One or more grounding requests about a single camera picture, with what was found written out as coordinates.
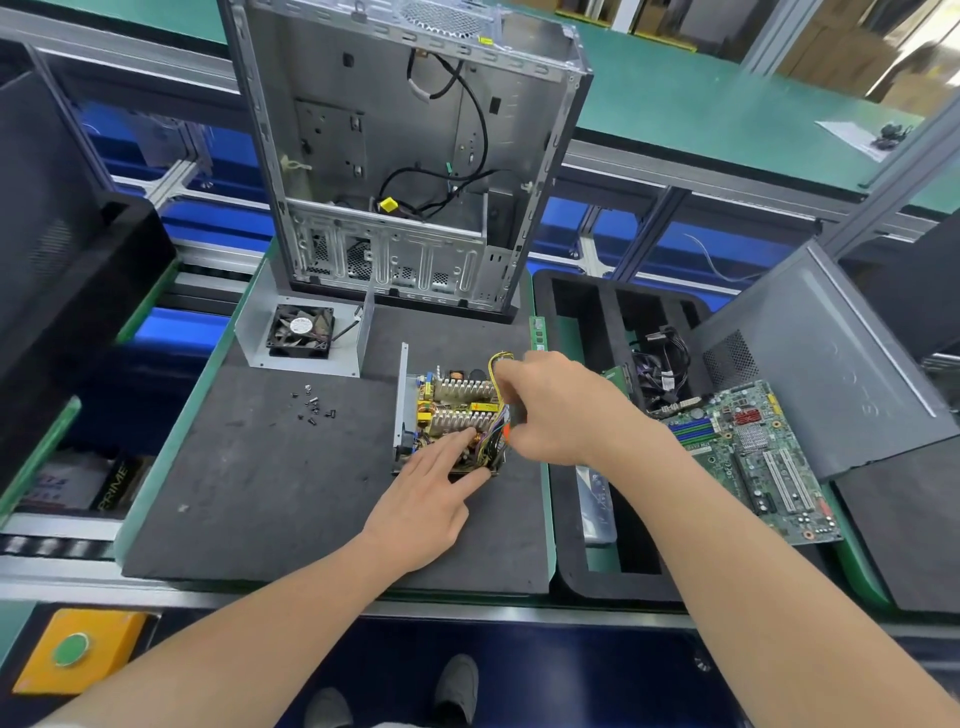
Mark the green memory stick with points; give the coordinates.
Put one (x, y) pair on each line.
(538, 334)

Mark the aluminium frame post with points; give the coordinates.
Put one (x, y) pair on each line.
(892, 180)

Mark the person's right hand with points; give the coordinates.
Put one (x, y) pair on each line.
(570, 412)

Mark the person's left hand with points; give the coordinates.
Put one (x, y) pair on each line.
(420, 517)

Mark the large black foam tray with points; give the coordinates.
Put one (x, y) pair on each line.
(67, 262)

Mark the person's left forearm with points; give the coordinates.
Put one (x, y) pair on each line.
(247, 645)

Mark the black foam work mat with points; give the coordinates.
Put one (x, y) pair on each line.
(285, 480)

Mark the printed cardboard box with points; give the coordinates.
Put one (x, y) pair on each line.
(82, 484)

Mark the silver metal fan bracket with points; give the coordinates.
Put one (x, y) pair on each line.
(251, 345)

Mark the grey computer case side panel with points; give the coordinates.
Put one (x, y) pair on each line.
(825, 360)

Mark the silver open computer case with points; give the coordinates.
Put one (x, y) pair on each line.
(420, 150)

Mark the green push button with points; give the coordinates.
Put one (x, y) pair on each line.
(72, 649)

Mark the person's left thumb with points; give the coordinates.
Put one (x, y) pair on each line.
(471, 483)

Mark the clear plastic bag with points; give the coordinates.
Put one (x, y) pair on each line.
(596, 510)

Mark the person's right forearm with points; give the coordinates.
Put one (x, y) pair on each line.
(750, 600)

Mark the stack of cardboard boxes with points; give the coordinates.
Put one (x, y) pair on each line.
(870, 52)

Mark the green motherboard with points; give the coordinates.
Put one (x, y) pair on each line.
(757, 465)

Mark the yellow button box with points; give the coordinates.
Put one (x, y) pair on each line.
(112, 652)

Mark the black foam compartment tray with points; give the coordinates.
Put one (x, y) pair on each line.
(592, 570)

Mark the person's right fingers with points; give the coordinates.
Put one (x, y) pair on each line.
(511, 382)

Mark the pile of small black screws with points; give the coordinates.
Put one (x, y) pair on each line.
(313, 409)

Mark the person's right shoe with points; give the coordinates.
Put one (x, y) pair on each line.
(456, 690)

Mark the person's shoe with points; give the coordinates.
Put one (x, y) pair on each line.
(328, 709)
(456, 690)

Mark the person's left shoe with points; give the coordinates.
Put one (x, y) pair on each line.
(328, 709)

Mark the white paper sheet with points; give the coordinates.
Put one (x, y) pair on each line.
(847, 135)

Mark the black cooling fan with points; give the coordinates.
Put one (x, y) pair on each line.
(300, 331)

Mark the power supply unit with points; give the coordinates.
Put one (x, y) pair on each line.
(450, 409)

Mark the small black part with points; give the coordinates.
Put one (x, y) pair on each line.
(891, 136)

